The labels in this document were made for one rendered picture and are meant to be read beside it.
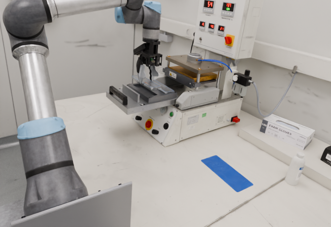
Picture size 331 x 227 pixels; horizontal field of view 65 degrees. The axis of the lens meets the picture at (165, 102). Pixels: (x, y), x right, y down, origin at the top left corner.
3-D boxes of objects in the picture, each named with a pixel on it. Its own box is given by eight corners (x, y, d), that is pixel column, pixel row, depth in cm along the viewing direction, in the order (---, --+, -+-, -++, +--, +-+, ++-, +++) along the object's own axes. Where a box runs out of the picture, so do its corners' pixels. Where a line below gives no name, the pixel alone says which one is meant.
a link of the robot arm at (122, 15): (116, -8, 100) (144, -5, 104) (113, 11, 110) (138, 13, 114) (119, 10, 98) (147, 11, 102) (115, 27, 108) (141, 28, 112)
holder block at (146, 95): (154, 84, 142) (154, 80, 141) (177, 97, 128) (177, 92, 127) (127, 88, 133) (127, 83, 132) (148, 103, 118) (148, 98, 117)
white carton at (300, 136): (268, 124, 149) (272, 113, 146) (311, 142, 134) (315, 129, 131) (259, 131, 140) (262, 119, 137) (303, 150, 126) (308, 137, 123)
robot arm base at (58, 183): (22, 217, 56) (14, 172, 58) (26, 216, 69) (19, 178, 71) (92, 194, 63) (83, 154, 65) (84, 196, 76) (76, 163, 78)
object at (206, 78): (191, 70, 155) (193, 54, 151) (218, 82, 139) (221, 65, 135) (168, 73, 145) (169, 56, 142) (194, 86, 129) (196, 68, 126)
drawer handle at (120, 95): (113, 92, 126) (113, 85, 124) (127, 105, 115) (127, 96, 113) (109, 93, 125) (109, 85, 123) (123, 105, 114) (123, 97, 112)
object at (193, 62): (196, 67, 161) (199, 47, 156) (234, 83, 139) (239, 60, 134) (164, 72, 148) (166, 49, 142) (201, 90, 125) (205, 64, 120)
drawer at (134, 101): (155, 89, 145) (156, 76, 142) (180, 104, 130) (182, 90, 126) (106, 98, 129) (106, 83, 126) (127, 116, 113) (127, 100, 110)
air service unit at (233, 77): (229, 90, 143) (235, 64, 137) (251, 100, 132) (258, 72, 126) (223, 91, 140) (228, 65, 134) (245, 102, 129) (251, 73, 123)
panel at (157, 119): (132, 118, 149) (146, 89, 146) (162, 145, 127) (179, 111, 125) (129, 118, 148) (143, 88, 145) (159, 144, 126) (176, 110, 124)
